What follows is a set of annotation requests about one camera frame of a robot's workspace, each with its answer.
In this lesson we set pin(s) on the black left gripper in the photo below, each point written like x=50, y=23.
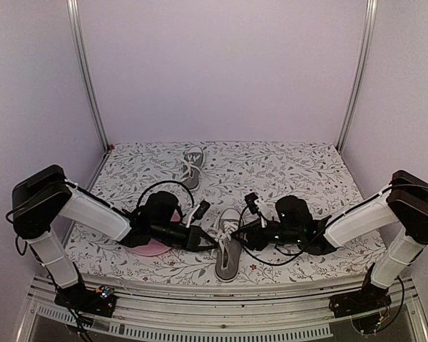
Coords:
x=202, y=234

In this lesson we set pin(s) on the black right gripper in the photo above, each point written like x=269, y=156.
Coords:
x=254, y=236

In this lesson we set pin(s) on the grey sneaker with red sole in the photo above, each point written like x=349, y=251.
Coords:
x=192, y=162

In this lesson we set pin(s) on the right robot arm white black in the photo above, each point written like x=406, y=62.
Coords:
x=403, y=202

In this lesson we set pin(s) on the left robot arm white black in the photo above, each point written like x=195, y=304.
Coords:
x=49, y=196

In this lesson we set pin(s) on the pink plastic plate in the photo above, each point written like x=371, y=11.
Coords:
x=155, y=247

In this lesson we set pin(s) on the floral patterned table mat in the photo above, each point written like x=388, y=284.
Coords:
x=222, y=174

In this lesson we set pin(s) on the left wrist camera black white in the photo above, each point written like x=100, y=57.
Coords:
x=197, y=213

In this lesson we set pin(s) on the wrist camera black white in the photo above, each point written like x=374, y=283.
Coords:
x=197, y=213
x=257, y=206

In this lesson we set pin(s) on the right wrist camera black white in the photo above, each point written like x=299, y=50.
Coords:
x=257, y=206

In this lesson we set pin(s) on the aluminium front rail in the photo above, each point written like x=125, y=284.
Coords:
x=148, y=311

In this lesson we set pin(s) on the right aluminium frame post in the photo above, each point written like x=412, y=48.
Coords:
x=365, y=46

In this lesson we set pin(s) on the aluminium frame post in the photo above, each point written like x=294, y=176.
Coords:
x=365, y=46
x=81, y=54

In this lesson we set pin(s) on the left aluminium frame post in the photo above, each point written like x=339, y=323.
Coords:
x=81, y=54

